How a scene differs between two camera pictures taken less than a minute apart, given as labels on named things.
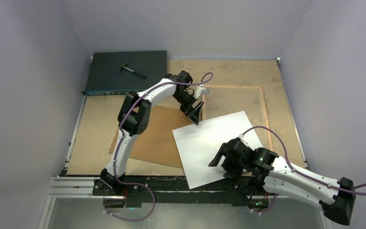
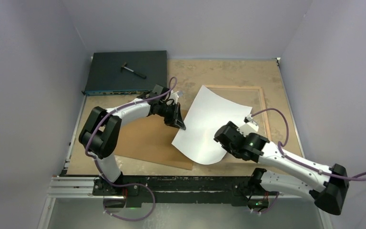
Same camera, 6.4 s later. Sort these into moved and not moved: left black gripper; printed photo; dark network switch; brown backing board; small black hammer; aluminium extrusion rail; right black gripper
Moved: left black gripper; right black gripper; printed photo
Not moved: small black hammer; dark network switch; aluminium extrusion rail; brown backing board
